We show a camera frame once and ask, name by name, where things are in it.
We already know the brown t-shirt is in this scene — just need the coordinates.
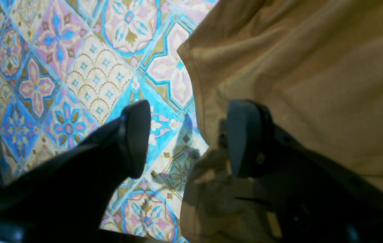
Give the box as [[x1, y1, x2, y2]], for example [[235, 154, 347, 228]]
[[178, 0, 383, 243]]

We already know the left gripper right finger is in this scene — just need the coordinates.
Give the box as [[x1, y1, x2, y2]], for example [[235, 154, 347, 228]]
[[227, 100, 383, 243]]

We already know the patterned tile tablecloth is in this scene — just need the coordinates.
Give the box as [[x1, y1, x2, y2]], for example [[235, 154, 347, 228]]
[[0, 0, 216, 243]]

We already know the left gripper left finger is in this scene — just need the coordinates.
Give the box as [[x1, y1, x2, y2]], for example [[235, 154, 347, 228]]
[[0, 100, 151, 243]]

